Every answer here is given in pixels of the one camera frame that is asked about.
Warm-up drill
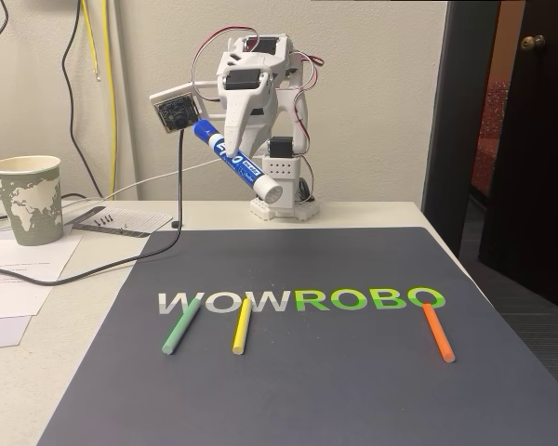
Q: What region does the blue dry-erase marker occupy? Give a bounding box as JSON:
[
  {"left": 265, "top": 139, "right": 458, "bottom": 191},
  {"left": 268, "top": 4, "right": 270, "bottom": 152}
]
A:
[{"left": 193, "top": 119, "right": 284, "bottom": 205}]

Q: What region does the lined paper sheet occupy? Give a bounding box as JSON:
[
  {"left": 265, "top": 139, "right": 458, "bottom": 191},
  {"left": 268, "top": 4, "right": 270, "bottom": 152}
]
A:
[{"left": 62, "top": 206, "right": 174, "bottom": 240}]

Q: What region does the yellow chalk stick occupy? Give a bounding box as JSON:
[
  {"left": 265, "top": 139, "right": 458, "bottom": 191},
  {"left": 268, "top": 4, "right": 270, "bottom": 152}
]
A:
[{"left": 231, "top": 296, "right": 253, "bottom": 357}]

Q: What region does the green chalk stick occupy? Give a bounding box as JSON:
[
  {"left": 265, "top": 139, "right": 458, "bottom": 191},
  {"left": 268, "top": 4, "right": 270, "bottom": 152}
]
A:
[{"left": 161, "top": 298, "right": 202, "bottom": 357}]

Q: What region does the paper cup with world map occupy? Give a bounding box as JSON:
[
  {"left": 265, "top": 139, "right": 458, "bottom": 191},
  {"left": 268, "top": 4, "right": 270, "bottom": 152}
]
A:
[{"left": 0, "top": 155, "right": 65, "bottom": 247}]

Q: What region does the red patterned upholstery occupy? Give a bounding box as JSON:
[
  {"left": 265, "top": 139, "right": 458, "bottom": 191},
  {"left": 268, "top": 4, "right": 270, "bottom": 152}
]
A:
[{"left": 471, "top": 78, "right": 512, "bottom": 197}]

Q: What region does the white printed paper sheet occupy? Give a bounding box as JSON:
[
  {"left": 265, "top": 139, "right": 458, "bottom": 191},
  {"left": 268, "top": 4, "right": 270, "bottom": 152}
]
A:
[{"left": 0, "top": 230, "right": 85, "bottom": 284}]

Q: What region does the orange chalk stick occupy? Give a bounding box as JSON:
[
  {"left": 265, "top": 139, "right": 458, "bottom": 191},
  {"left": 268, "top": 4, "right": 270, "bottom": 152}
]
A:
[{"left": 421, "top": 301, "right": 457, "bottom": 364}]

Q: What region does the grey mat with WOWROBO print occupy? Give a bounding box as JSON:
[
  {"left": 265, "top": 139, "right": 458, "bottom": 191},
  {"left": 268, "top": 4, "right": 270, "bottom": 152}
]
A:
[{"left": 36, "top": 226, "right": 558, "bottom": 446}]

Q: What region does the dark brown door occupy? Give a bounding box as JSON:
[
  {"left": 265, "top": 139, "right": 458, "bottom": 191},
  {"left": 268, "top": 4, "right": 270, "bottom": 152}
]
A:
[{"left": 477, "top": 0, "right": 558, "bottom": 318}]

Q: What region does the white paper with red text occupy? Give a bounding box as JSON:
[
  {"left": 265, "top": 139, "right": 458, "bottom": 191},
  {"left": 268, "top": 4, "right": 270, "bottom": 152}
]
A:
[{"left": 0, "top": 267, "right": 60, "bottom": 321}]

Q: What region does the brass door knob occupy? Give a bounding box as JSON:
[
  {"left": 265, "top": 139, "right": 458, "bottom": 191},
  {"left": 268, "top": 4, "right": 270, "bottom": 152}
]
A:
[{"left": 520, "top": 33, "right": 547, "bottom": 53}]

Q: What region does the blank white paper sheet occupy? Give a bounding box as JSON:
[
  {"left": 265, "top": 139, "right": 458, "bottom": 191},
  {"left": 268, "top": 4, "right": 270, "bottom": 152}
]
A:
[{"left": 0, "top": 315, "right": 33, "bottom": 351}]

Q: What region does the small camera on white mount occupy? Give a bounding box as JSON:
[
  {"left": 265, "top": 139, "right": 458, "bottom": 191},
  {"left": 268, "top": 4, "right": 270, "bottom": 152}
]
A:
[{"left": 149, "top": 82, "right": 205, "bottom": 135}]

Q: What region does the black camera cable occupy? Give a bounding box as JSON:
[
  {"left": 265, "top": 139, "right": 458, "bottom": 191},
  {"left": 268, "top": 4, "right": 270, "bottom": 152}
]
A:
[{"left": 0, "top": 128, "right": 186, "bottom": 285}]

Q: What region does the white cable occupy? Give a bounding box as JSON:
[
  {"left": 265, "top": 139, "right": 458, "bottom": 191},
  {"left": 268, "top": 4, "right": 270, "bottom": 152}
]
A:
[{"left": 60, "top": 157, "right": 222, "bottom": 202}]

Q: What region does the yellow wire with bare end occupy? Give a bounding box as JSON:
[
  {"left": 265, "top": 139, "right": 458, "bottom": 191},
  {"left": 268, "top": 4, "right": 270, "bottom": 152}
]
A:
[{"left": 80, "top": 0, "right": 102, "bottom": 83}]

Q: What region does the black wall cable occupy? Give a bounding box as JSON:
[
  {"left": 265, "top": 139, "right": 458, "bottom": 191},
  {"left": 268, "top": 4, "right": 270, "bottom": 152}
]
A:
[{"left": 61, "top": 0, "right": 105, "bottom": 200}]

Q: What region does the dark grey door frame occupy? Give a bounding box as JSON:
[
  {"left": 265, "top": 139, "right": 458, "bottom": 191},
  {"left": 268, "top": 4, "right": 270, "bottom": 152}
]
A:
[{"left": 420, "top": 0, "right": 501, "bottom": 261}]

